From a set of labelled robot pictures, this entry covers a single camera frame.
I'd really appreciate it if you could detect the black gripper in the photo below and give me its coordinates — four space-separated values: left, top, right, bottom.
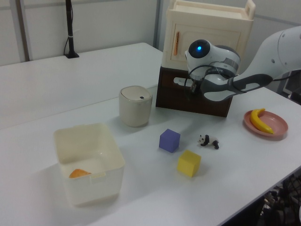
190 79 201 95

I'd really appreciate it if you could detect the white drawer handle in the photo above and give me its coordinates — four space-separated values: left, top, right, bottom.
173 76 195 87

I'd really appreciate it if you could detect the dark wood drawer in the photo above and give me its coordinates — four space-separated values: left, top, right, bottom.
158 67 207 95

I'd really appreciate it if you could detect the dark wood drawer cabinet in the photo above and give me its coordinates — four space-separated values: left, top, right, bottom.
155 64 233 118

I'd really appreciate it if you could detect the cream open plastic bin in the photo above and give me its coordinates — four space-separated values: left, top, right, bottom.
53 122 126 208

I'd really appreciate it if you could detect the panda figurine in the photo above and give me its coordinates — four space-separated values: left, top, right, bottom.
197 134 220 150

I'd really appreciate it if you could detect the purple cube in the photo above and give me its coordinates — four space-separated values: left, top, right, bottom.
158 128 181 153

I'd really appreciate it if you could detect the cream plastic storage cabinet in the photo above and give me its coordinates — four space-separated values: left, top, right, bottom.
162 0 256 71

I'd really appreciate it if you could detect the yellow toy banana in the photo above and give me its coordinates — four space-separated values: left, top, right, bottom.
249 108 275 135

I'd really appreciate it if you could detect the yellow cube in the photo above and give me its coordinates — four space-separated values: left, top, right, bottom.
176 150 202 178

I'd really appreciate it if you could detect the pink plate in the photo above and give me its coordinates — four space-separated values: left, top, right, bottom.
243 110 289 141

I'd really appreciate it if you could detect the orange toy bread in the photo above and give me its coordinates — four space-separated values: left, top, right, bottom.
69 168 92 179

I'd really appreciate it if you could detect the orange cabinet door handle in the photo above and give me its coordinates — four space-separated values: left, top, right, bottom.
173 31 181 57

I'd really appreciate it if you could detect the black camera stand pole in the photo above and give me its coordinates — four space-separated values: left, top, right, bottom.
63 0 80 59

